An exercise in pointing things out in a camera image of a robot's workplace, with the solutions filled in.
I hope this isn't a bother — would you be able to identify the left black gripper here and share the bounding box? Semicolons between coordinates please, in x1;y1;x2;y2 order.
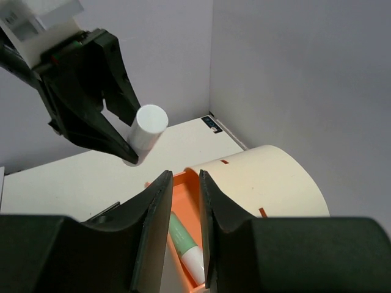
33;29;141;163

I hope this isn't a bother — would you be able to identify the round beige orange organizer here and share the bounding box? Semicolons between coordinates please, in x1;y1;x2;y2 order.
143;145;330;293

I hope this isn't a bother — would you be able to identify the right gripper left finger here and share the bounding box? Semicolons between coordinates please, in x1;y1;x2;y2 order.
1;171;174;292

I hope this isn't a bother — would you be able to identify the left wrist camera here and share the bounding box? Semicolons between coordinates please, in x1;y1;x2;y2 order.
1;0;84;68

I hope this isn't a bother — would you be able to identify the green white makeup tube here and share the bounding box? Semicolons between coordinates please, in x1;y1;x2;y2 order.
169;212;205;286

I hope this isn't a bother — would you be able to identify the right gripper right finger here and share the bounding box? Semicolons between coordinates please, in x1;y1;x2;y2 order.
199;170;390;292

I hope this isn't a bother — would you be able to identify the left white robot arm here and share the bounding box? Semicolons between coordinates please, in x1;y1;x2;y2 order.
1;29;141;165

